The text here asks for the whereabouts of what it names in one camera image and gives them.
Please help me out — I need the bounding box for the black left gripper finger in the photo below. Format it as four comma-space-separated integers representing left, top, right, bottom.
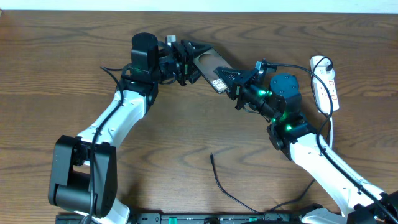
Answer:
188, 69, 201, 84
181, 40, 213, 60

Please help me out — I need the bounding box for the black charger cable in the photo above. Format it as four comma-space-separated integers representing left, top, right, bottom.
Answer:
209, 153, 317, 215

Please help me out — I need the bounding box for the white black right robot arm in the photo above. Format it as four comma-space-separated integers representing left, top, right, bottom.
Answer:
214, 67, 397, 223

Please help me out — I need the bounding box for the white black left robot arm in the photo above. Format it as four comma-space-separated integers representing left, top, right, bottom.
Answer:
48, 32, 212, 223

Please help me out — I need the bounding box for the white USB charger plug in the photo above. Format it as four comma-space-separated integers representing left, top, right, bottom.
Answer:
315, 65, 335, 79

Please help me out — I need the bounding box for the white power strip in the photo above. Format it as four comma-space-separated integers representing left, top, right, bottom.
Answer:
310, 55, 340, 114

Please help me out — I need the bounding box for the white power strip cord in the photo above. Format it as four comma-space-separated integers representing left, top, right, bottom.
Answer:
327, 112, 335, 150

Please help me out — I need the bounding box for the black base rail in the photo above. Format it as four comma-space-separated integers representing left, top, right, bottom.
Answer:
55, 212, 312, 224

